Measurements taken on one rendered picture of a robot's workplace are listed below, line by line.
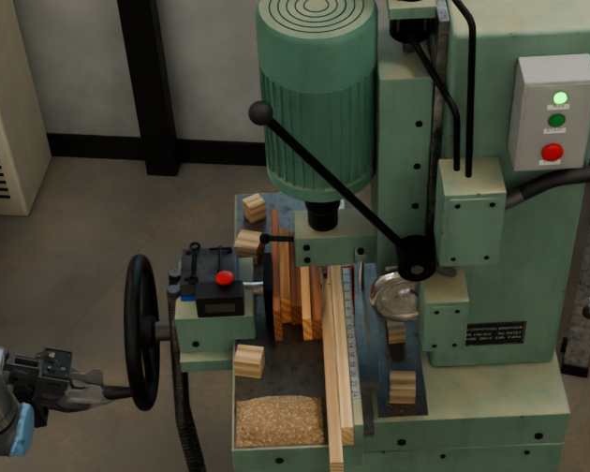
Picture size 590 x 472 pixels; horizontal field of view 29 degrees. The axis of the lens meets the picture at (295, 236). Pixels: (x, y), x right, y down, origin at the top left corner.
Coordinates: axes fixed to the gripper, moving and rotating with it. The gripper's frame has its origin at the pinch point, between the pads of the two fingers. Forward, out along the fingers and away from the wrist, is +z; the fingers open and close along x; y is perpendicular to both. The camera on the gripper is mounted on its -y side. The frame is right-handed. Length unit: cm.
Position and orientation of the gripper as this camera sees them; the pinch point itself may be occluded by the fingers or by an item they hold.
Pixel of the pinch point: (110, 397)
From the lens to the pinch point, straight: 218.4
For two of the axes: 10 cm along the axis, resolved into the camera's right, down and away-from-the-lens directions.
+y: 3.1, -6.8, -6.7
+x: -0.3, -7.1, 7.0
